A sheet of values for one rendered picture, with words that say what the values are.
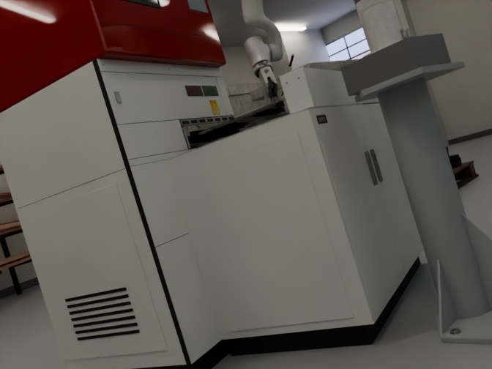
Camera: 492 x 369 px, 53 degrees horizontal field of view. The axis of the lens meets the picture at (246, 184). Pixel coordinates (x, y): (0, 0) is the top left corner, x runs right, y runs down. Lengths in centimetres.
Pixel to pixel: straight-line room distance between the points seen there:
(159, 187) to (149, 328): 53
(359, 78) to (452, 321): 84
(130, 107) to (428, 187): 108
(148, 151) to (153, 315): 61
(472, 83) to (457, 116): 78
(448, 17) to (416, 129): 1036
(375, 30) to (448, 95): 1031
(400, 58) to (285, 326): 99
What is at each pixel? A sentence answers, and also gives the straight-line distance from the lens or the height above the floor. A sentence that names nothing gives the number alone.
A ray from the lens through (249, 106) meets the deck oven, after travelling 881.
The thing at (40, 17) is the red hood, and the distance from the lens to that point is 210.
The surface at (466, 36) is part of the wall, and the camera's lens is 1185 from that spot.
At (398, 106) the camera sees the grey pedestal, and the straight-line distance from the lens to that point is 168.
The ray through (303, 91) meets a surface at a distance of 170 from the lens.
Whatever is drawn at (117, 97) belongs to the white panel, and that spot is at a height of 107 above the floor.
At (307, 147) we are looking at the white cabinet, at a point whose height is 70.
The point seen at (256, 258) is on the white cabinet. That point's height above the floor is 37.
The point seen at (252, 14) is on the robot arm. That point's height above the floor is 130.
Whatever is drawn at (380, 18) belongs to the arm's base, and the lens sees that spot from 173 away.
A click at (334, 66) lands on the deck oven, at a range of 643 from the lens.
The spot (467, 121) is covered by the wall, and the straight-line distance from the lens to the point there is 1192.
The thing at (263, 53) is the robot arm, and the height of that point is 114.
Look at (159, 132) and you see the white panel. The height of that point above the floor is 93.
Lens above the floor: 66
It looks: 1 degrees down
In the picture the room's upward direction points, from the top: 17 degrees counter-clockwise
